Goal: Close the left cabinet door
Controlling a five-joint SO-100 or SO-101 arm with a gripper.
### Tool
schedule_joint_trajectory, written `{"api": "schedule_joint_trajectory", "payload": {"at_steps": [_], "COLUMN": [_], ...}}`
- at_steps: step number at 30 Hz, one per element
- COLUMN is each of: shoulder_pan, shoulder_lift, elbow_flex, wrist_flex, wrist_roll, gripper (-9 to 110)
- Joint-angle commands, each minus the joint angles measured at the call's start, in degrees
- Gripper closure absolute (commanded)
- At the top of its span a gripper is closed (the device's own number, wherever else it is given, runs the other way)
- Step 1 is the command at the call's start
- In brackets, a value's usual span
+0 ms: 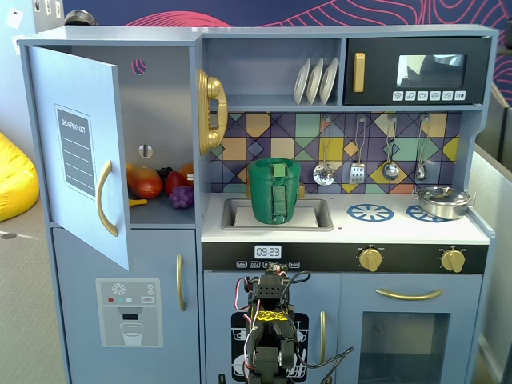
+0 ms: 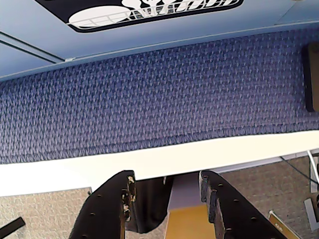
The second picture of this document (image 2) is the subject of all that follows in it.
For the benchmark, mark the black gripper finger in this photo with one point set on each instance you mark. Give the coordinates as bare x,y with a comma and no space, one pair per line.
234,214
104,209

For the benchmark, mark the black and white sign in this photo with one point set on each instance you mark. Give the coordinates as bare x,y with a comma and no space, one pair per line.
104,17

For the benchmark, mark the black flat strip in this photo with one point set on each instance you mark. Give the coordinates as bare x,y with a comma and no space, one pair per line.
11,225

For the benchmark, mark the brass metal bar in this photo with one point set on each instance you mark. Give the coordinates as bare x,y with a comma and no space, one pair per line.
281,225

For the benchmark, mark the white board edge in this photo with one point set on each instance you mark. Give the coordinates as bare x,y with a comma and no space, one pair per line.
74,174

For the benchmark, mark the blue woven fabric panel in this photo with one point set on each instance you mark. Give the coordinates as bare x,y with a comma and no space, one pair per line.
154,99

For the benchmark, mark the yellow wooden panel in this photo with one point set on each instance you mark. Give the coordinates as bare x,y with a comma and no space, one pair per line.
187,224

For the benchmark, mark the dark rectangular box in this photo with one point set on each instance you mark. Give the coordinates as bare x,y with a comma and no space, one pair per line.
312,77

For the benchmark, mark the grey metal bracket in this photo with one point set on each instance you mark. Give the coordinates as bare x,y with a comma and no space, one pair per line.
311,214

